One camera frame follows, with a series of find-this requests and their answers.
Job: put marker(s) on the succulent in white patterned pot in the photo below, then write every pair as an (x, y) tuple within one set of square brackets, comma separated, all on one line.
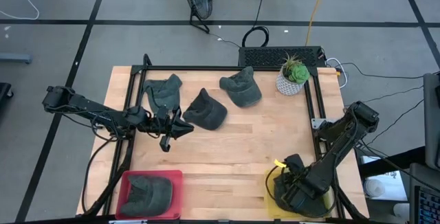
[(292, 78)]

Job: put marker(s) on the yellow plastic bin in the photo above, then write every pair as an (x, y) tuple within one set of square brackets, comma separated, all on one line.
[(271, 213)]

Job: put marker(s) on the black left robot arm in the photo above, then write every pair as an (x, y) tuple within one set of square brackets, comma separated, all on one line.
[(86, 109)]

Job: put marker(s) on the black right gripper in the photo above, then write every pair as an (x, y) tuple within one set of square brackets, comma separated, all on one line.
[(299, 186)]

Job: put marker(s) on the black keyboard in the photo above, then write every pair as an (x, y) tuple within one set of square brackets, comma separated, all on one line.
[(261, 57)]

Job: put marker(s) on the red plastic bin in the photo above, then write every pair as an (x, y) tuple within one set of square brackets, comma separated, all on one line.
[(177, 196)]

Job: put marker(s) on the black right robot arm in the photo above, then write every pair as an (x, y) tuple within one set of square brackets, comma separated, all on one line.
[(343, 138)]

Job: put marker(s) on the white roll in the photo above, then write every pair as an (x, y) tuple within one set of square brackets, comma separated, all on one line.
[(374, 188)]

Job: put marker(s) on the black stand beam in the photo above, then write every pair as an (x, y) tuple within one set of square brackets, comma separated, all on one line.
[(388, 164)]

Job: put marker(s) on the black caster base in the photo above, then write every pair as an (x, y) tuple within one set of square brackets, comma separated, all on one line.
[(5, 91)]

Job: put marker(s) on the large computer monitor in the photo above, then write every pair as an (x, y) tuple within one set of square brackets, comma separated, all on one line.
[(431, 121)]

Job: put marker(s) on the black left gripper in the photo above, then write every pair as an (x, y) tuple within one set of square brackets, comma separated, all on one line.
[(161, 124)]

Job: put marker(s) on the laptop with lit keyboard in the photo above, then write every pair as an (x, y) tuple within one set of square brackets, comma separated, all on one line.
[(426, 200)]

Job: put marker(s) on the grey table foot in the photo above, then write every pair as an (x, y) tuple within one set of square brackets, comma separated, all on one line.
[(15, 58)]

